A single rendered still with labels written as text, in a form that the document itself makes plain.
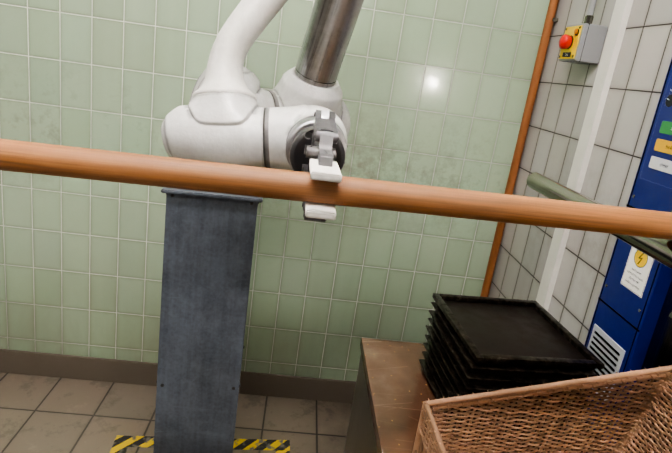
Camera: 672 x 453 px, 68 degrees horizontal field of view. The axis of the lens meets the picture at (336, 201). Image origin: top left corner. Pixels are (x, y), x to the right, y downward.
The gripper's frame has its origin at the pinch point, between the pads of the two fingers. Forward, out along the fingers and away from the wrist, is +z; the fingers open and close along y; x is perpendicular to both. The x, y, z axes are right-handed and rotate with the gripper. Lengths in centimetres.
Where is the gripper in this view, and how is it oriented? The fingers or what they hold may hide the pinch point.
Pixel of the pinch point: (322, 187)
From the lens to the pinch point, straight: 51.0
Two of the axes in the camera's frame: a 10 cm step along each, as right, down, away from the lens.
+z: 0.6, 2.8, -9.6
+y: -1.4, 9.5, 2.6
